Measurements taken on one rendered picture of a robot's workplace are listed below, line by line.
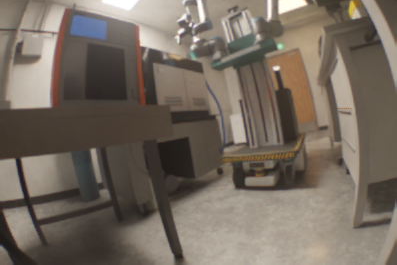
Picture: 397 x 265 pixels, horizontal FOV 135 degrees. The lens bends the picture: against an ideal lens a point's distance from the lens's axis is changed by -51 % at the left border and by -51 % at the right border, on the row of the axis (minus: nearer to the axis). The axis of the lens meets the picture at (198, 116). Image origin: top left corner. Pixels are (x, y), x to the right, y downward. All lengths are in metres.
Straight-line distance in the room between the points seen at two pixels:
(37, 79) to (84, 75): 1.87
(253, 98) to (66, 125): 1.54
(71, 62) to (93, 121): 0.24
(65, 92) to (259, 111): 1.53
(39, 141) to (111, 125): 0.22
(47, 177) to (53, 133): 1.85
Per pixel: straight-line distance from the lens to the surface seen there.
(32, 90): 2.43
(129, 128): 0.54
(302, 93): 4.54
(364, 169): 0.82
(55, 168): 2.31
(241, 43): 1.76
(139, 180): 1.26
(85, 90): 0.61
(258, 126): 1.68
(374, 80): 0.90
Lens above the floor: 0.60
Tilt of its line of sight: 4 degrees up
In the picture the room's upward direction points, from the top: 10 degrees counter-clockwise
